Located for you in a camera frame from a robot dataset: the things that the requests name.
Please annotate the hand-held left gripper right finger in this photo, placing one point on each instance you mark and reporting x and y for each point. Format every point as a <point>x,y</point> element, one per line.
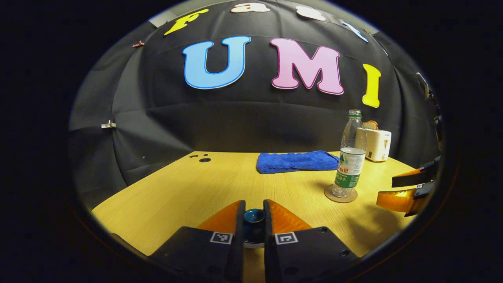
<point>269,259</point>

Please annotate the white toaster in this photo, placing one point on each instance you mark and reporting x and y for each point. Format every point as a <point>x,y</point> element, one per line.
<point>378,145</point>

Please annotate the round brown coaster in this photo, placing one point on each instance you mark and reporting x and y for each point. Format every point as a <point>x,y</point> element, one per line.
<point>351,199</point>

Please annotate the copper clip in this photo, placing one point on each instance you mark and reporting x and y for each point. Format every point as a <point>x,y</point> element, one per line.
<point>138,44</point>

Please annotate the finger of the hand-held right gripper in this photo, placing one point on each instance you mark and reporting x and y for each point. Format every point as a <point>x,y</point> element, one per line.
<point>395,199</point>
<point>412,180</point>

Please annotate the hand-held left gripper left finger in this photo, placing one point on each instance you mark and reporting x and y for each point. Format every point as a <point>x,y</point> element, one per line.
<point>239,255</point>

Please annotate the clear plastic water bottle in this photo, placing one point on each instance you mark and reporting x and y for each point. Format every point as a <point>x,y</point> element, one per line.
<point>351,153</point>

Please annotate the blue towel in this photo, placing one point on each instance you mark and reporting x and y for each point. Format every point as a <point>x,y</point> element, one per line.
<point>297,162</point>

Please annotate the silver metal clip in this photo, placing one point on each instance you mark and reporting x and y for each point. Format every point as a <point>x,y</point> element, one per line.
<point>109,125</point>

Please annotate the black backdrop cloth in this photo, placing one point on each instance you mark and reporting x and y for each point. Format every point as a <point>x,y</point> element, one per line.
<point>243,118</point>

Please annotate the toasted bread slice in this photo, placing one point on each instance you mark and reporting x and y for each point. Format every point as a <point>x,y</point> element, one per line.
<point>371,125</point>

